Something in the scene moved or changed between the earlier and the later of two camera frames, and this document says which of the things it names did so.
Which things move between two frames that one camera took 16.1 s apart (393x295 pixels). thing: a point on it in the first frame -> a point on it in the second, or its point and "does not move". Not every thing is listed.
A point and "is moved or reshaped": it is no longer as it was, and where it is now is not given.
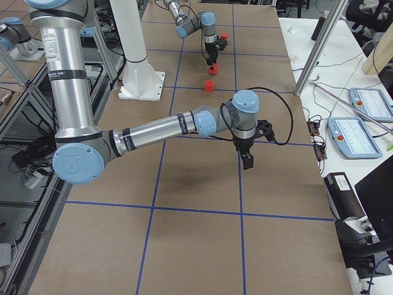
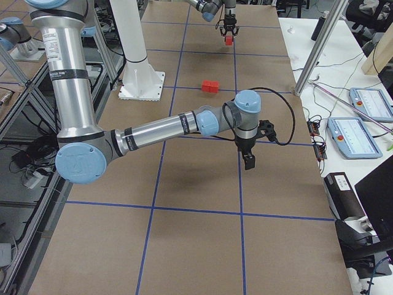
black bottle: x=319 y=25 does not move
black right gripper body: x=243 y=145 does not move
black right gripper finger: x=248 y=161 does not move
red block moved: x=209 y=85 is moved or reshaped
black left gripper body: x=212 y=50 -> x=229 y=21
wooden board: x=381 y=55 does not move
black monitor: x=376 y=191 does not move
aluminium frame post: x=336 y=13 does not move
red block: x=214 y=70 -> x=214 y=86
